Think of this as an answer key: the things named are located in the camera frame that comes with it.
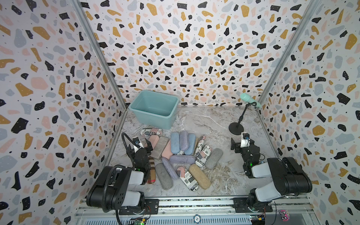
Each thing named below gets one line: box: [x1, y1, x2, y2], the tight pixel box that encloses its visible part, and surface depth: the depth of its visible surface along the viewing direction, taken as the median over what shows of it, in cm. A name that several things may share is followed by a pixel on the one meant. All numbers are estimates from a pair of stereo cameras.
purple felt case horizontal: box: [169, 154, 196, 165], surface depth 89 cm
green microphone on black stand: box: [228, 92, 262, 135], surface depth 106 cm
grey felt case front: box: [155, 163, 173, 191], surface depth 83 cm
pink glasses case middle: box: [161, 139, 173, 160], surface depth 93 cm
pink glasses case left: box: [144, 135, 160, 150], surface depth 97 cm
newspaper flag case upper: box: [194, 135, 207, 157], surface depth 94 cm
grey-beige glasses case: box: [150, 136, 170, 160], surface depth 95 cm
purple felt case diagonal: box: [161, 157, 180, 180], surface depth 83 cm
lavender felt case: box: [179, 130, 189, 151], surface depth 93 cm
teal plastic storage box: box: [128, 90, 180, 130], surface depth 111 cm
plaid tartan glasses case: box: [147, 156, 157, 185], surface depth 85 cm
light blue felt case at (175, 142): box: [170, 132, 180, 154], surface depth 94 cm
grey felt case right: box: [205, 148, 224, 170], surface depth 90 cm
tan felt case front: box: [188, 163, 211, 190], surface depth 83 cm
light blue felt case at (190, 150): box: [184, 133, 196, 156], surface depth 92 cm
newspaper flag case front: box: [175, 165, 199, 192], surface depth 82 cm
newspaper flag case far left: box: [140, 127, 163, 137], surface depth 102 cm
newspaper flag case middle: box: [195, 144, 213, 169], surface depth 92 cm
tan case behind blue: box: [192, 137, 199, 157], surface depth 97 cm
